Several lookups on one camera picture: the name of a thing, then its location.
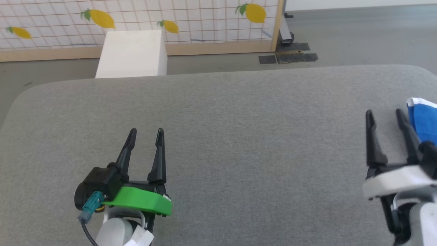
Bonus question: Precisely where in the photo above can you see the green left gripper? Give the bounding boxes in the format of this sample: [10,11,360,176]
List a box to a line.
[102,128,172,217]

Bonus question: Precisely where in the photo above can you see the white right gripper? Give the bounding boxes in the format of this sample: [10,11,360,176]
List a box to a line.
[363,108,437,201]

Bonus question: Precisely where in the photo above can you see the blue garment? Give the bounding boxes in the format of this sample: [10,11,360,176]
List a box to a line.
[406,97,437,146]

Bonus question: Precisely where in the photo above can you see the white box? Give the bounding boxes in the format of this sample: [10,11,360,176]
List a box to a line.
[95,30,168,79]

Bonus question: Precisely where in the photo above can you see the large black floor mat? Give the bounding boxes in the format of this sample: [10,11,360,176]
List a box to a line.
[276,51,319,65]

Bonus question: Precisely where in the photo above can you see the black floor mat under stand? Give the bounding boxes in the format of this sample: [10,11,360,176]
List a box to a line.
[277,42,310,52]

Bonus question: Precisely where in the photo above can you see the lemon print backdrop panel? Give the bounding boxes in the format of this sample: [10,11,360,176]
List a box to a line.
[0,0,285,63]

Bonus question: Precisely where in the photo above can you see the metal panel stand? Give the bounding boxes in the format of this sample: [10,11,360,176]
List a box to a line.
[279,12,294,46]

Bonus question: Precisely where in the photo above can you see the teal connector black cable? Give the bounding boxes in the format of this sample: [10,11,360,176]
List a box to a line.
[78,191,105,246]

